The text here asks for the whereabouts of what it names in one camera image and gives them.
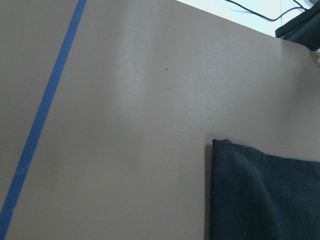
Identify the black graphic t-shirt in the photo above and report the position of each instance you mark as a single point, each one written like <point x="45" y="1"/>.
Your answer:
<point x="257" y="196"/>

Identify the black cloth on desk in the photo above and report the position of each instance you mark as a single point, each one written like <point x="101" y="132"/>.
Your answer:
<point x="303" y="29"/>

